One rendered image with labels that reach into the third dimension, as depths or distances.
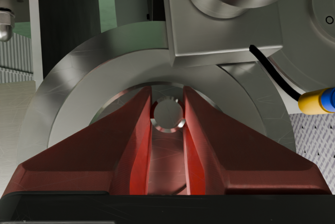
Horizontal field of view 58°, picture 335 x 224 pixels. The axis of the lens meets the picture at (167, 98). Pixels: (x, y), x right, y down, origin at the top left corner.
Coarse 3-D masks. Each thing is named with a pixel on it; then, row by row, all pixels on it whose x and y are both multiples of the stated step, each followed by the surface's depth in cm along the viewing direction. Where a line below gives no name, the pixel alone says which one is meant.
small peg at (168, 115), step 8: (168, 96) 11; (160, 104) 11; (168, 104) 11; (176, 104) 11; (152, 112) 11; (160, 112) 11; (168, 112) 11; (176, 112) 11; (184, 112) 11; (152, 120) 11; (160, 120) 11; (168, 120) 11; (176, 120) 11; (184, 120) 11; (160, 128) 11; (168, 128) 11; (176, 128) 11
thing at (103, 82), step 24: (168, 48) 16; (96, 72) 16; (120, 72) 16; (144, 72) 16; (168, 72) 16; (192, 72) 16; (216, 72) 16; (72, 96) 15; (96, 96) 16; (216, 96) 16; (240, 96) 16; (72, 120) 15; (240, 120) 16; (48, 144) 15
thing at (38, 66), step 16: (32, 0) 17; (48, 0) 19; (64, 0) 23; (80, 0) 29; (96, 0) 39; (32, 16) 17; (48, 16) 18; (64, 16) 22; (80, 16) 28; (96, 16) 38; (32, 32) 17; (48, 32) 18; (64, 32) 22; (80, 32) 27; (96, 32) 37; (32, 48) 17; (48, 48) 18; (64, 48) 21; (48, 64) 18
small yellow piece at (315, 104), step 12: (252, 48) 13; (264, 60) 13; (276, 72) 13; (288, 84) 13; (300, 96) 12; (312, 96) 11; (324, 96) 10; (300, 108) 12; (312, 108) 11; (324, 108) 10
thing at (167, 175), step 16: (128, 96) 14; (160, 96) 14; (176, 96) 14; (160, 144) 14; (176, 144) 14; (160, 160) 14; (176, 160) 14; (160, 176) 14; (176, 176) 14; (160, 192) 14; (176, 192) 14
